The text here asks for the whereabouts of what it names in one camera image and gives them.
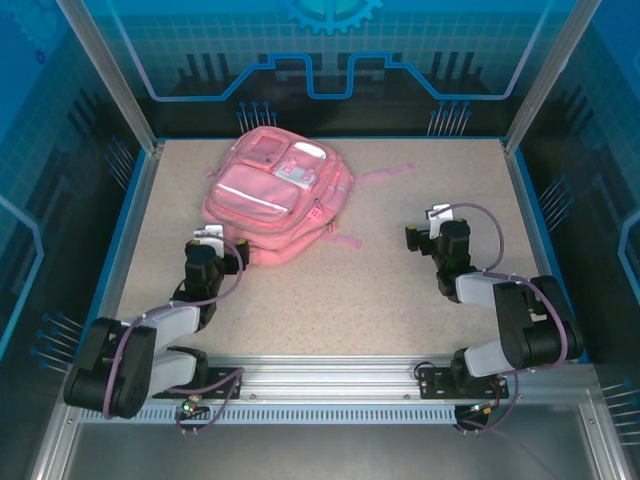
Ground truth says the slotted grey cable duct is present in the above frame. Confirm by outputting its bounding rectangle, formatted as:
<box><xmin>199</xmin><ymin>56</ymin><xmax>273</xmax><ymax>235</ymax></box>
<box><xmin>78</xmin><ymin>404</ymin><xmax>460</xmax><ymax>427</ymax></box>

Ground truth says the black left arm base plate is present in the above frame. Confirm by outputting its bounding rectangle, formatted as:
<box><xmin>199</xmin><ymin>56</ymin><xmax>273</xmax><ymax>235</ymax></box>
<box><xmin>152</xmin><ymin>366</ymin><xmax>245</xmax><ymax>400</ymax></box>

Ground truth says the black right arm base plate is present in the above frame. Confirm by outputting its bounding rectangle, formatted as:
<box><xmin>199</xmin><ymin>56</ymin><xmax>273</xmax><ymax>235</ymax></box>
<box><xmin>416</xmin><ymin>364</ymin><xmax>512</xmax><ymax>400</ymax></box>

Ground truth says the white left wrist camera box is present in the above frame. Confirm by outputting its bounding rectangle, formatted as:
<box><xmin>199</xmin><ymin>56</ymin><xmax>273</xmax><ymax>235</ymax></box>
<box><xmin>192</xmin><ymin>224</ymin><xmax>226</xmax><ymax>254</ymax></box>

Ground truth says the short purple looped cable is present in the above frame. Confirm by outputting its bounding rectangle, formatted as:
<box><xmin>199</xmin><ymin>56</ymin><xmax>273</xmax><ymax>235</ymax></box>
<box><xmin>169</xmin><ymin>374</ymin><xmax>246</xmax><ymax>439</ymax></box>
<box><xmin>452</xmin><ymin>372</ymin><xmax>519</xmax><ymax>436</ymax></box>

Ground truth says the aluminium side rail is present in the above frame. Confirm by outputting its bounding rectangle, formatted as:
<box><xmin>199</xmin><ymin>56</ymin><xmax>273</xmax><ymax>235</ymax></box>
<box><xmin>499</xmin><ymin>138</ymin><xmax>591</xmax><ymax>364</ymax></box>
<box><xmin>79</xmin><ymin>138</ymin><xmax>167</xmax><ymax>364</ymax></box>

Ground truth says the pink student backpack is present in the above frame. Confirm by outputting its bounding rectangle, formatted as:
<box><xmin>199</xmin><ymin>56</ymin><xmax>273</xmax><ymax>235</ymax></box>
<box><xmin>201</xmin><ymin>126</ymin><xmax>416</xmax><ymax>269</ymax></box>

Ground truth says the connector with green light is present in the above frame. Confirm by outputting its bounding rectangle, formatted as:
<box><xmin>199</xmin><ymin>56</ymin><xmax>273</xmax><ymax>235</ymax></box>
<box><xmin>467</xmin><ymin>399</ymin><xmax>503</xmax><ymax>419</ymax></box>
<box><xmin>180</xmin><ymin>396</ymin><xmax>210</xmax><ymax>419</ymax></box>

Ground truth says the aluminium frame post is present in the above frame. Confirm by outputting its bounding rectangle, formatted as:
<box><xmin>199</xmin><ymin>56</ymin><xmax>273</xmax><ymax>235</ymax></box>
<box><xmin>55</xmin><ymin>0</ymin><xmax>167</xmax><ymax>157</ymax></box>
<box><xmin>501</xmin><ymin>0</ymin><xmax>604</xmax><ymax>156</ymax></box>

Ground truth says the aluminium mounting rail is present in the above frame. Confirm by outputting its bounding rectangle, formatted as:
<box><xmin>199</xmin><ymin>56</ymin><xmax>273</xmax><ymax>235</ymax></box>
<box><xmin>64</xmin><ymin>353</ymin><xmax>599</xmax><ymax>407</ymax></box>

